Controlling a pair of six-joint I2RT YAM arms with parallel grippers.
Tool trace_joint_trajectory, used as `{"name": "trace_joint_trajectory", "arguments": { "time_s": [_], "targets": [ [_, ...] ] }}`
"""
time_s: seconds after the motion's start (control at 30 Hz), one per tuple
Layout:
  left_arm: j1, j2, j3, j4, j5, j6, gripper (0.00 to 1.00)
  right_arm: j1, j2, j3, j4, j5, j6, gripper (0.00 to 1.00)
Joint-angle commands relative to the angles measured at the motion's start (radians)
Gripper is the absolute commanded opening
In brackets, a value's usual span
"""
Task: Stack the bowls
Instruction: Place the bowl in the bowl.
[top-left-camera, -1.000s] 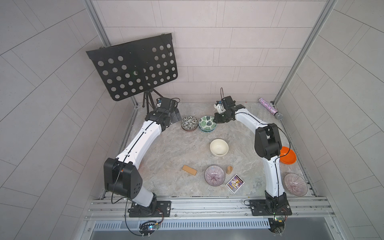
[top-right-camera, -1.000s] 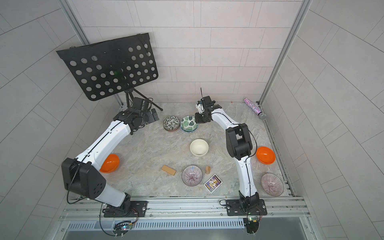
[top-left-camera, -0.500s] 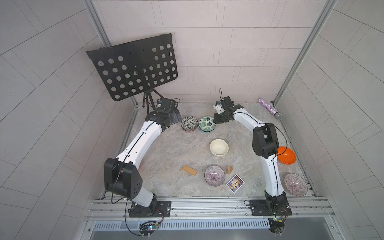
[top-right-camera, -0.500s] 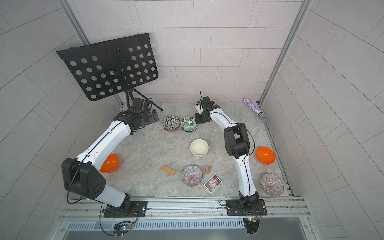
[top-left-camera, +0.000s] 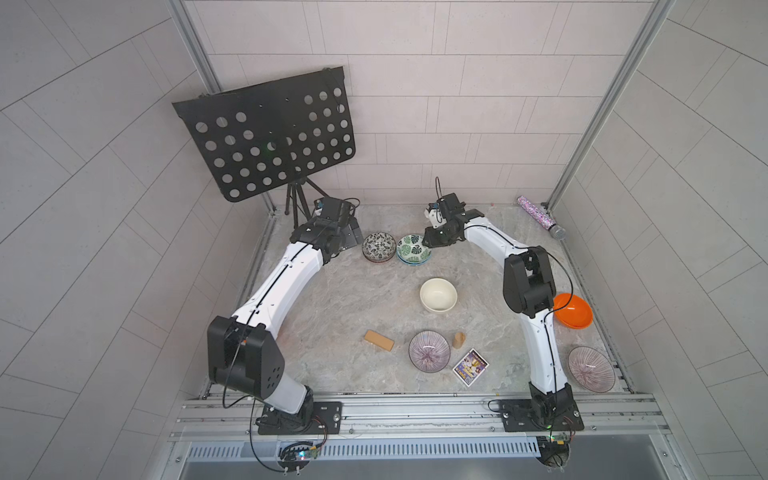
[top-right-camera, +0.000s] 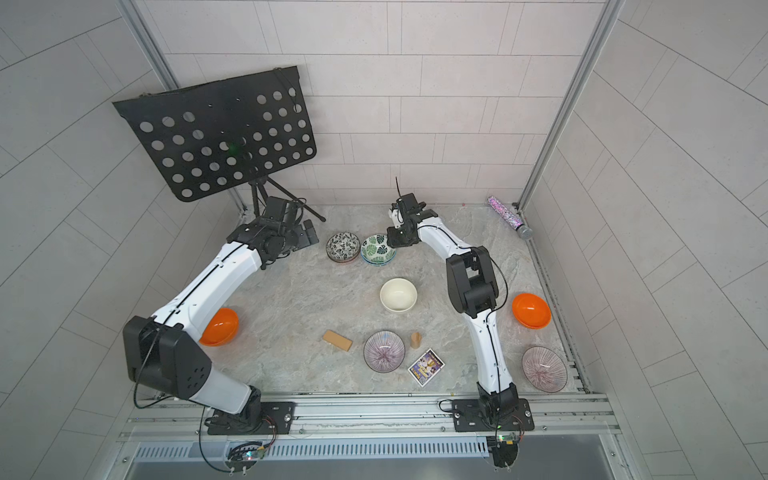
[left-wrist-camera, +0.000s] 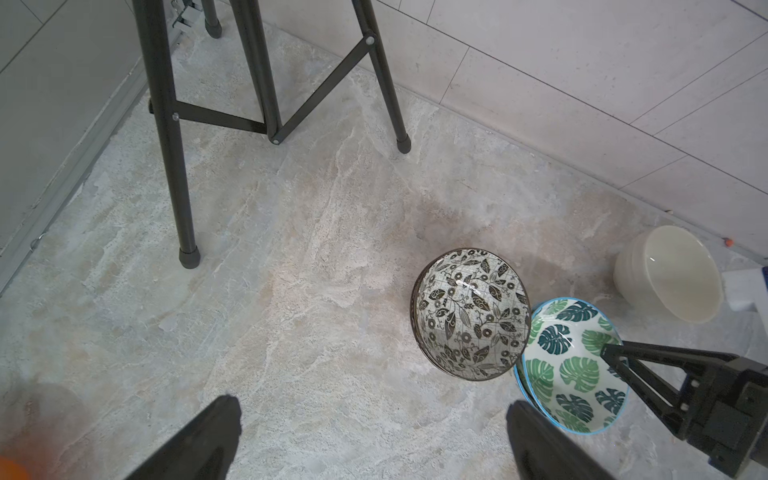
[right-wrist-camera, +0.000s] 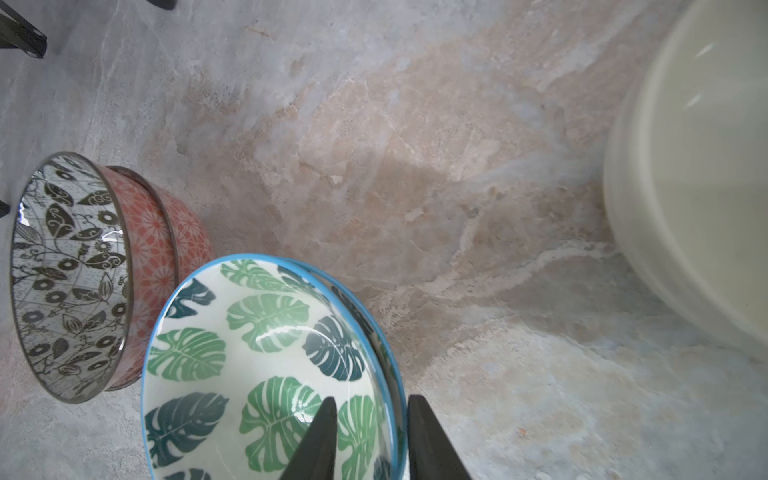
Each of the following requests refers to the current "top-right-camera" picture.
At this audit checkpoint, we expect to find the left green circuit board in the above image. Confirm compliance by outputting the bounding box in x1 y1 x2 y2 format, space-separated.
225 441 268 472

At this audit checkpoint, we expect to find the purple striped bowl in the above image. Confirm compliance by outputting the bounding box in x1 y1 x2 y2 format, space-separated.
522 346 568 393
363 330 405 374

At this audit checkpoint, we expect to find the black perforated music stand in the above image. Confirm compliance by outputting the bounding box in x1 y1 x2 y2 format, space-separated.
113 66 318 202

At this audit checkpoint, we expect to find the orange bowl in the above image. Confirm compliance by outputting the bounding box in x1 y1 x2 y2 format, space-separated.
512 293 552 330
199 308 239 347

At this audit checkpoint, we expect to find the small wooden cylinder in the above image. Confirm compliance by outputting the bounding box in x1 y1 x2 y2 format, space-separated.
410 332 422 349

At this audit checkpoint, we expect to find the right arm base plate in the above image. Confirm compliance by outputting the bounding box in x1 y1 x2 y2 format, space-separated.
447 398 535 433

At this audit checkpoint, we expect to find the right green circuit board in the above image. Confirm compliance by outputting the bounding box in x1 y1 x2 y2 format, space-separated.
486 436 519 469

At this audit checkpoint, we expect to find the right orange bowl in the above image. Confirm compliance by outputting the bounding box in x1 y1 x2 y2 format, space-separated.
512 293 552 330

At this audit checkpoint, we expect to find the green circuit board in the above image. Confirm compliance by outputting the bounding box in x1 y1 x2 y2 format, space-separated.
225 441 268 472
486 436 519 469

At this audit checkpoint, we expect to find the black white patterned bowl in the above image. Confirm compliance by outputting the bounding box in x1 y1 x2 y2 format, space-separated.
325 232 361 263

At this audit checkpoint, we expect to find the cream bowl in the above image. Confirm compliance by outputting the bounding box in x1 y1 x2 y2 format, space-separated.
379 278 418 313

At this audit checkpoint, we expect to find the purple playing card box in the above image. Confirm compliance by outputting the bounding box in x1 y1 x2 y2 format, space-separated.
408 349 445 387

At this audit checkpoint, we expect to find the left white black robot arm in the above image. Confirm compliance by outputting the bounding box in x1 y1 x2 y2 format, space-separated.
123 197 318 432

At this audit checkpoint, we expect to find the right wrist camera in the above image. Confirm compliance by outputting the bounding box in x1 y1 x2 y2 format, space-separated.
389 204 403 228

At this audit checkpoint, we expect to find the aluminium mounting rail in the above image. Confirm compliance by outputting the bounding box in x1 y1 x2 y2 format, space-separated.
116 391 622 444

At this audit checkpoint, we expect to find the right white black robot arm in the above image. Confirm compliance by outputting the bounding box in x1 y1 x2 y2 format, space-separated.
387 193 519 421

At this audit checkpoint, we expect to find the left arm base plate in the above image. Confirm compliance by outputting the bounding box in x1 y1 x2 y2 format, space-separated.
203 402 296 436

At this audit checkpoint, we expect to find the purple glitter tube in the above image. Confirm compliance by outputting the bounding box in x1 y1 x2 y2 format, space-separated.
487 196 533 240

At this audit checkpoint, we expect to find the left orange bowl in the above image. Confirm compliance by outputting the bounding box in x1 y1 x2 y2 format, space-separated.
199 308 239 347

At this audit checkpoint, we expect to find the wooden rectangular block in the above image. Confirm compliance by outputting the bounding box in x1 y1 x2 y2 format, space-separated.
322 330 353 352

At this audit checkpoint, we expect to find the green leaf bowl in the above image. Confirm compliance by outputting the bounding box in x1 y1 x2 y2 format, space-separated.
361 234 395 255
362 249 396 266

